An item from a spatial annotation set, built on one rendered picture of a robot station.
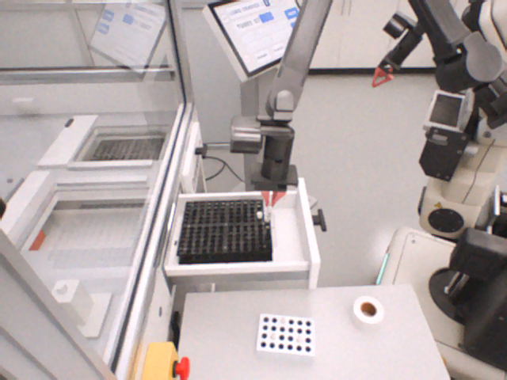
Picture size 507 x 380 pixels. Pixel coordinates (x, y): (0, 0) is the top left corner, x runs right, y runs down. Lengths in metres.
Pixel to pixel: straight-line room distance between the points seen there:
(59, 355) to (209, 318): 0.50
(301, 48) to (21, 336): 0.60
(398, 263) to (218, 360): 1.04
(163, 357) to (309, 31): 0.66
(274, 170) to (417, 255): 1.14
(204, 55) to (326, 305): 1.87
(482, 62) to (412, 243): 1.09
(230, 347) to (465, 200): 0.80
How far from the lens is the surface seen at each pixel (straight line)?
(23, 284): 0.37
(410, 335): 0.91
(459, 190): 1.17
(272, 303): 0.88
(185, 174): 0.98
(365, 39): 3.89
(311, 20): 0.73
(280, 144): 0.66
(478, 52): 0.83
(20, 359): 0.38
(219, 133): 2.65
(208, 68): 2.43
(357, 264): 1.96
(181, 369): 0.69
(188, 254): 0.81
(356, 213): 2.22
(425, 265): 1.70
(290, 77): 0.68
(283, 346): 0.80
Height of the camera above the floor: 1.52
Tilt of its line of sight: 42 degrees down
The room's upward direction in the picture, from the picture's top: straight up
